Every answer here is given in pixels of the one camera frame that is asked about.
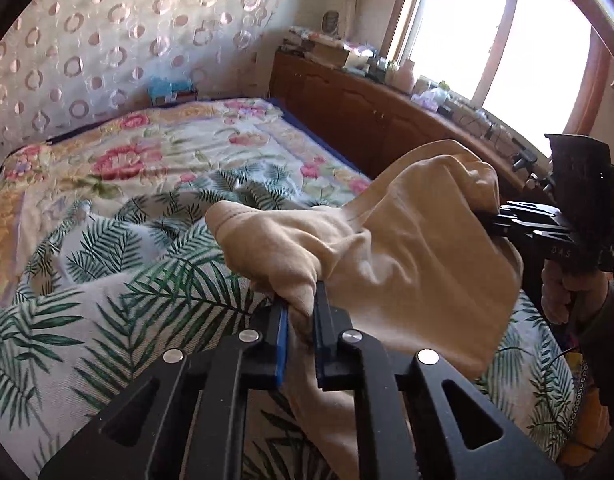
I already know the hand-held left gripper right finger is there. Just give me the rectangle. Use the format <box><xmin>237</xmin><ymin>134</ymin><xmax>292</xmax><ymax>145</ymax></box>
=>
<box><xmin>312</xmin><ymin>280</ymin><xmax>565</xmax><ymax>480</ymax></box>

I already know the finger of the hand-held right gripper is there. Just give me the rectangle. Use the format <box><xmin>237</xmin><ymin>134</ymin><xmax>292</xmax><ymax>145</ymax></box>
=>
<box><xmin>497</xmin><ymin>200</ymin><xmax>563</xmax><ymax>225</ymax></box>
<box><xmin>487</xmin><ymin>220</ymin><xmax>575</xmax><ymax>253</ymax></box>

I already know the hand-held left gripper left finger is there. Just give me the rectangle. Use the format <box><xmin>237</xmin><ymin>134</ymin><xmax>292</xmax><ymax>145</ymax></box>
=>
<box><xmin>37</xmin><ymin>300</ymin><xmax>290</xmax><ymax>480</ymax></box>

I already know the beige printed t-shirt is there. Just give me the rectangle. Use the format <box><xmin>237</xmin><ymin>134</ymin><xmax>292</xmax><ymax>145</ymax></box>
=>
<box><xmin>204</xmin><ymin>139</ymin><xmax>525</xmax><ymax>480</ymax></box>

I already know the person's right hand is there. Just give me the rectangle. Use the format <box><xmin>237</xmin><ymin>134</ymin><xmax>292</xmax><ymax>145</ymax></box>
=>
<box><xmin>541</xmin><ymin>260</ymin><xmax>613</xmax><ymax>328</ymax></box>

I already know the tissue pack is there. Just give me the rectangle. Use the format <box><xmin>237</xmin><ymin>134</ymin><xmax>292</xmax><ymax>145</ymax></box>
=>
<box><xmin>412</xmin><ymin>87</ymin><xmax>450</xmax><ymax>111</ymax></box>

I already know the leaf print blanket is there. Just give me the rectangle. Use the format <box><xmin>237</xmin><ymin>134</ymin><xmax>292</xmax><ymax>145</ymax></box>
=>
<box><xmin>0</xmin><ymin>162</ymin><xmax>588</xmax><ymax>480</ymax></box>

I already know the yellow patterned cloth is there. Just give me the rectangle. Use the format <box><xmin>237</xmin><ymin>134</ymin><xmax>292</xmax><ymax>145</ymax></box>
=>
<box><xmin>557</xmin><ymin>350</ymin><xmax>613</xmax><ymax>466</ymax></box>

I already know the window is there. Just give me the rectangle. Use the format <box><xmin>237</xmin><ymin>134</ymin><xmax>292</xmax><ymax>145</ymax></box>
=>
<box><xmin>387</xmin><ymin>0</ymin><xmax>608</xmax><ymax>156</ymax></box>

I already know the long wooden cabinet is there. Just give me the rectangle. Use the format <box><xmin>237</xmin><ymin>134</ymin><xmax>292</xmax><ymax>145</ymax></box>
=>
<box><xmin>269</xmin><ymin>50</ymin><xmax>553</xmax><ymax>206</ymax></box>

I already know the floral quilt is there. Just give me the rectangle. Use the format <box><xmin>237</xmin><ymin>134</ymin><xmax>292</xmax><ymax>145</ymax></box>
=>
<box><xmin>0</xmin><ymin>97</ymin><xmax>373</xmax><ymax>301</ymax></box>

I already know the cardboard box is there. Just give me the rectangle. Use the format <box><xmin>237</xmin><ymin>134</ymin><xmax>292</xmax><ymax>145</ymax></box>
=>
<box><xmin>312</xmin><ymin>42</ymin><xmax>365</xmax><ymax>68</ymax></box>

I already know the tied patterned window curtain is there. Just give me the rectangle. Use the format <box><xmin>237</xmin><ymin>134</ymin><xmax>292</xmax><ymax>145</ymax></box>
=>
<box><xmin>334</xmin><ymin>0</ymin><xmax>418</xmax><ymax>43</ymax></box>

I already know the light blue box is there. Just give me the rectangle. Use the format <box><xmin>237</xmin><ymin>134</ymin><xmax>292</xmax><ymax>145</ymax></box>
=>
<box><xmin>148</xmin><ymin>77</ymin><xmax>199</xmax><ymax>106</ymax></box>

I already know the pile of papers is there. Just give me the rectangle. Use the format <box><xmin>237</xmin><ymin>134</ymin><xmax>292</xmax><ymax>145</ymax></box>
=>
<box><xmin>282</xmin><ymin>27</ymin><xmax>348</xmax><ymax>53</ymax></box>

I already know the circle pattern sheer curtain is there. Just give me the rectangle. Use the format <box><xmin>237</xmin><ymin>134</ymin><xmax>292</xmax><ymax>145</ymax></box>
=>
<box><xmin>0</xmin><ymin>0</ymin><xmax>288</xmax><ymax>161</ymax></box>

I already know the cable bundle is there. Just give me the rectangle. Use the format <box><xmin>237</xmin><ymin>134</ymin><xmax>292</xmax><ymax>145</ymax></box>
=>
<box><xmin>454</xmin><ymin>110</ymin><xmax>518</xmax><ymax>143</ymax></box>

